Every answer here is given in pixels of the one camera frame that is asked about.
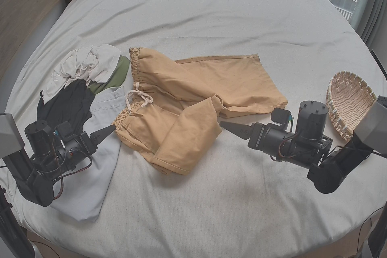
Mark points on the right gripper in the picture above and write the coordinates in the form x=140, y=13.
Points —
x=266, y=139

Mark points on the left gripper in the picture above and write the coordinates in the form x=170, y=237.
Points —
x=80, y=146

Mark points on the tan shorts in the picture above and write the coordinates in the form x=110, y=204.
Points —
x=181, y=99

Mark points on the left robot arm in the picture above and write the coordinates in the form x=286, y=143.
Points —
x=33, y=178

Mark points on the pale blue garment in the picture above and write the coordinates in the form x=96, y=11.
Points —
x=90, y=184

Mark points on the black garment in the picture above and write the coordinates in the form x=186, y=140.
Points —
x=63, y=102

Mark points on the white garment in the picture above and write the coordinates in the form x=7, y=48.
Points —
x=87, y=66

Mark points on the green garment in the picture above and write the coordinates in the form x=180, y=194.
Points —
x=119, y=72

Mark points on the bed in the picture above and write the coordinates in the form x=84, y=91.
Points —
x=211, y=205

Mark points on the round woven basket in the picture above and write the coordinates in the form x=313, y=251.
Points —
x=350, y=99

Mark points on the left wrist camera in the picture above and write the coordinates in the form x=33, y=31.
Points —
x=64, y=129

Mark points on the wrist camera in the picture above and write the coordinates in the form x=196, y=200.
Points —
x=64, y=129
x=281, y=116

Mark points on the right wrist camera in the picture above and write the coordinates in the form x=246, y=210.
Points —
x=281, y=116

